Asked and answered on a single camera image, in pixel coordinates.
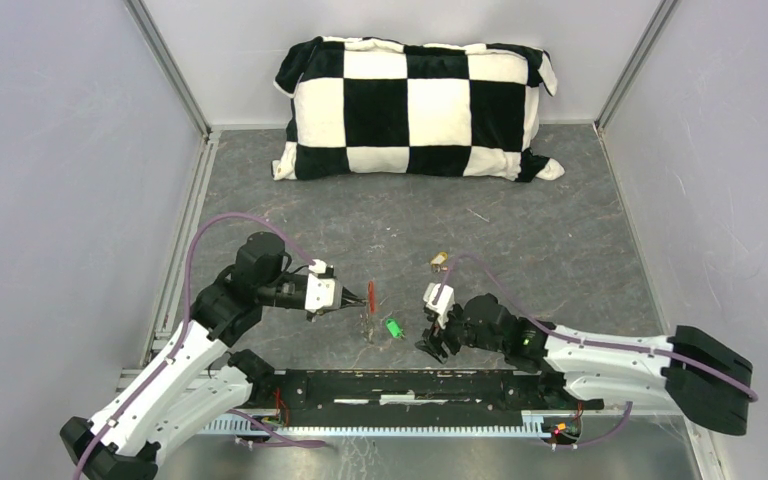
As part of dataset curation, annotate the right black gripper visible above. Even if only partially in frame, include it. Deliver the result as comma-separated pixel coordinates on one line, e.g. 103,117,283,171
414,304,506,365

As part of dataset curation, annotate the red key tag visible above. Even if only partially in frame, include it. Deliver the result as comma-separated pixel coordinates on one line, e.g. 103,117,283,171
367,280,377,315

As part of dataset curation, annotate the green key tag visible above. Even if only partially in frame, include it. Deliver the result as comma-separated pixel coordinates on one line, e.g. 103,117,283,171
385,318,405,339

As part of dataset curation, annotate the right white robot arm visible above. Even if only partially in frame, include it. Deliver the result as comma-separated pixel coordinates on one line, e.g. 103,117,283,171
416,284,754,436

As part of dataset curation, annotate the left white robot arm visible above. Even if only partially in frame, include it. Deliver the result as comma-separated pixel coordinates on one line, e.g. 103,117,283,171
60,232,368,479

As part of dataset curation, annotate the yellow tagged key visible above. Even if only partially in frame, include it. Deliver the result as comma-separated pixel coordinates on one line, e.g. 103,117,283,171
429,252,449,273

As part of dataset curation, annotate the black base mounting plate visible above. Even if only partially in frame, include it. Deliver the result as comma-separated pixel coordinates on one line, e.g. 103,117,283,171
234,370,605,427

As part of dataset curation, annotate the black and white checkered pillow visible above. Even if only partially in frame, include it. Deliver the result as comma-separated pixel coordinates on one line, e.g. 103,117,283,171
271,36,565,182

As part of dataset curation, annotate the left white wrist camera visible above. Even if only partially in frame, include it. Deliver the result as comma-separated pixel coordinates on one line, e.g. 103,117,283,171
304,259,343,315

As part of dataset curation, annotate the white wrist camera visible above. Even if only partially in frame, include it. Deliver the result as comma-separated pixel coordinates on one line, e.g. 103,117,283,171
304,259,343,315
423,283,455,329

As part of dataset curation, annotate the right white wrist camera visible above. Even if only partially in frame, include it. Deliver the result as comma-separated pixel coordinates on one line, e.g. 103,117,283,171
423,283,455,329

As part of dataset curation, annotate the white slotted cable duct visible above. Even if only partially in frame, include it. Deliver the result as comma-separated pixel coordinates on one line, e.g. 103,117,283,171
197,414,550,440

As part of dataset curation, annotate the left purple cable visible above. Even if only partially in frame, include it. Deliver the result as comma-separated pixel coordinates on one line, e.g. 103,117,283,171
71,213,332,480

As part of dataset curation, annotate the purple cable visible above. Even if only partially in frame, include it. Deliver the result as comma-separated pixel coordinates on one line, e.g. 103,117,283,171
431,252,760,452
71,213,332,480

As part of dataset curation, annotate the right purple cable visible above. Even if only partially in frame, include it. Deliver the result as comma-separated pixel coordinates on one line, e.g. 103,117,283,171
431,252,760,452

